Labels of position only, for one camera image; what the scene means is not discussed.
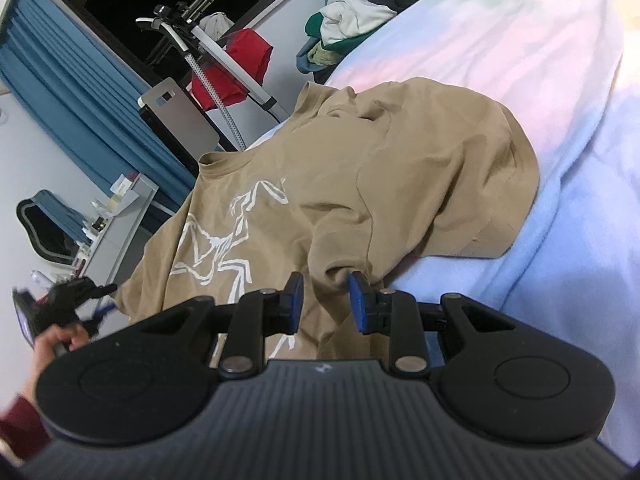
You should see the tan printed t-shirt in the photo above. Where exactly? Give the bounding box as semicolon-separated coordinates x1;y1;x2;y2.
116;78;539;360

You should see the dark red sleeve forearm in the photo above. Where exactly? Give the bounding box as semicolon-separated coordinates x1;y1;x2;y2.
1;394;51;465

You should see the person's left hand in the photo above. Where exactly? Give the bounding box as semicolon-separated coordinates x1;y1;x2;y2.
20;324;89;405

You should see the grey desk with drawers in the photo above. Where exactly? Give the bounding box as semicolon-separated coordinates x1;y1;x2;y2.
79;174;158;285

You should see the black framed mirror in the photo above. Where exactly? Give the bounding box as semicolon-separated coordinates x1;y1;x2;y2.
15;190;90;266

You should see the silver chair back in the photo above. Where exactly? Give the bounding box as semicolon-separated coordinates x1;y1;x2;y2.
138;78;220;177

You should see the left blue curtain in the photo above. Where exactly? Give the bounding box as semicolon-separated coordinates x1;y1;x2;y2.
1;0;195;210

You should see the red hanging garment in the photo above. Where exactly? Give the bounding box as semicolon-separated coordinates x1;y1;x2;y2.
191;27;275;111

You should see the green garment on pile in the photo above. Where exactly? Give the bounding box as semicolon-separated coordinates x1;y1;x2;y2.
295;12;378;84

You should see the white sweatshirt on pile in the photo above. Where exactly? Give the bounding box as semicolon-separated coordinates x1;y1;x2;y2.
320;0;397;44

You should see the garment steamer stand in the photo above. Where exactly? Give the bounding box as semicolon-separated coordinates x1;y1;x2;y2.
136;6;290;150

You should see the pastel tie-dye duvet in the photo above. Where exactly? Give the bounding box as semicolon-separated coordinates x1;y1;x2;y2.
330;0;639;463

